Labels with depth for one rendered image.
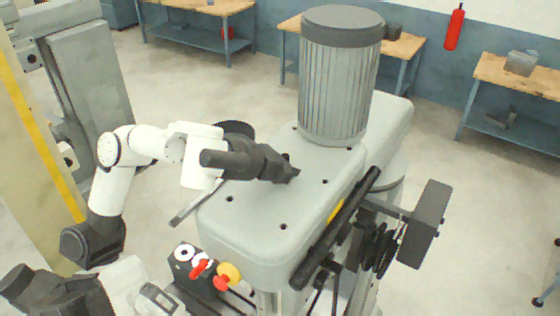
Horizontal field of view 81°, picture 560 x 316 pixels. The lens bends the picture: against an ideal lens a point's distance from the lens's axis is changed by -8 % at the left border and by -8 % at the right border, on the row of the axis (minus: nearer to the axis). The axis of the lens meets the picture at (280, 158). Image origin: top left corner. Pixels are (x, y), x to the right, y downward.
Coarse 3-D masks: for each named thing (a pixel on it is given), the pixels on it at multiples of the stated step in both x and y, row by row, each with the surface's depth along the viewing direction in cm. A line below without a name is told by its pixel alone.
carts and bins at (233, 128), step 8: (232, 120) 334; (224, 128) 337; (232, 128) 338; (240, 128) 337; (248, 128) 331; (232, 136) 335; (240, 136) 335; (248, 136) 335; (552, 288) 234; (544, 296) 241; (536, 304) 249
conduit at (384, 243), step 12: (360, 228) 116; (372, 228) 120; (384, 228) 118; (396, 228) 118; (372, 240) 115; (384, 240) 115; (396, 240) 113; (360, 252) 118; (372, 252) 130; (384, 252) 128; (396, 252) 128; (372, 264) 117; (384, 264) 112
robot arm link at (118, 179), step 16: (112, 144) 76; (96, 160) 82; (112, 160) 76; (96, 176) 84; (112, 176) 82; (128, 176) 85; (96, 192) 84; (112, 192) 84; (128, 192) 89; (96, 208) 85; (112, 208) 86
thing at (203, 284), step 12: (180, 252) 158; (192, 252) 158; (180, 264) 155; (192, 264) 154; (216, 264) 155; (180, 276) 161; (204, 276) 150; (192, 288) 163; (204, 288) 156; (216, 288) 162
